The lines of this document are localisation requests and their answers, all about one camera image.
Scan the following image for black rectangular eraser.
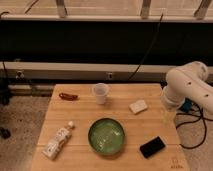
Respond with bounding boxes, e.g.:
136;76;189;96
140;136;166;158

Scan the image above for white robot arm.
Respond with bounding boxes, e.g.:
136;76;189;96
161;61;213;114

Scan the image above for green ceramic bowl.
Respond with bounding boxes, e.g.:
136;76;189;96
88;118;125;156

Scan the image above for blue power adapter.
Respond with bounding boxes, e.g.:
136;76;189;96
180;99;192;113

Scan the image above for white rectangular sponge block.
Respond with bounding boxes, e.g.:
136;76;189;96
129;100;148;114

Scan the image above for red chili pepper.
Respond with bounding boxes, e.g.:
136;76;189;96
59;93;78;101

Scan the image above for white small bottle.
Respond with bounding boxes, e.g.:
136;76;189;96
42;121;75;160

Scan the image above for black object on floor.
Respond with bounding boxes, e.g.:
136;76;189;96
0;127;11;139

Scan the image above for black floor cable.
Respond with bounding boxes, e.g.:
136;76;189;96
175;102;213;150

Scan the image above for black hanging cable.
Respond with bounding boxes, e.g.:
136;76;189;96
126;12;165;82

